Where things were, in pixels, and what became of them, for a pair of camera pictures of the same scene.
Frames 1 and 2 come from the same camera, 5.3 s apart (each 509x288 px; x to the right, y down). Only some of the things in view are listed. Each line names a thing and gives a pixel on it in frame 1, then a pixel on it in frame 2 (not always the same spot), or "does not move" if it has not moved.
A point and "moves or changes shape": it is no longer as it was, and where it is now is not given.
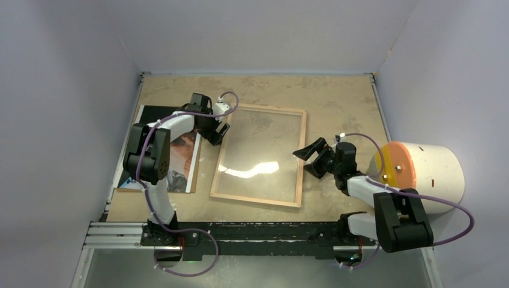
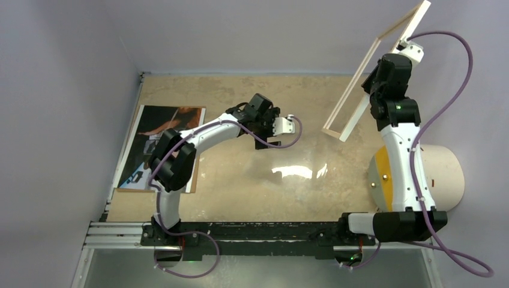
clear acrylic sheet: [257, 161] moves or changes shape
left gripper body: [212, 125] -> [264, 128]
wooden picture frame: [301, 163] -> [422, 7]
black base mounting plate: [198, 239] does not move
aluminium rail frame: [128, 237] does not move
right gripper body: [335, 167] -> [371, 86]
